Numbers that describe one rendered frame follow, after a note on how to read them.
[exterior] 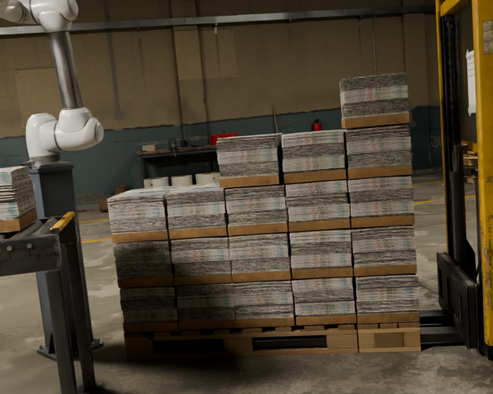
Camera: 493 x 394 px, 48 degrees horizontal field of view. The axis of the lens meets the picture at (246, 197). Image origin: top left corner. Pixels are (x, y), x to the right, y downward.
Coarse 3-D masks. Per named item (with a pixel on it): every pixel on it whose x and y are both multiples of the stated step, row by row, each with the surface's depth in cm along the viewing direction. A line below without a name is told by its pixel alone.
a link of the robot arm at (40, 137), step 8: (32, 120) 279; (40, 120) 279; (48, 120) 281; (56, 120) 284; (32, 128) 278; (40, 128) 278; (48, 128) 278; (32, 136) 279; (40, 136) 278; (48, 136) 278; (32, 144) 280; (40, 144) 279; (48, 144) 279; (32, 152) 281; (40, 152) 280; (48, 152) 281; (56, 152) 285
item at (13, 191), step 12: (0, 168) 225; (12, 168) 211; (24, 168) 219; (0, 180) 199; (12, 180) 200; (24, 180) 217; (0, 192) 199; (12, 192) 200; (24, 192) 214; (0, 204) 200; (12, 204) 201; (24, 204) 210; (0, 216) 201; (12, 216) 201
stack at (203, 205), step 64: (128, 192) 289; (192, 192) 263; (256, 192) 260; (320, 192) 256; (128, 256) 272; (192, 256) 267; (256, 256) 263; (320, 256) 259; (128, 320) 277; (192, 320) 272
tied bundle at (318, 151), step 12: (312, 132) 259; (324, 132) 252; (336, 132) 251; (288, 144) 254; (300, 144) 254; (312, 144) 253; (324, 144) 253; (336, 144) 252; (288, 156) 255; (300, 156) 255; (312, 156) 254; (324, 156) 253; (336, 156) 252; (288, 168) 255; (300, 168) 255; (312, 168) 254; (324, 168) 254; (336, 168) 253; (336, 180) 256
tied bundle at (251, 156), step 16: (224, 144) 259; (240, 144) 258; (256, 144) 256; (272, 144) 255; (224, 160) 260; (240, 160) 259; (256, 160) 258; (272, 160) 256; (224, 176) 261; (240, 176) 260; (256, 176) 259
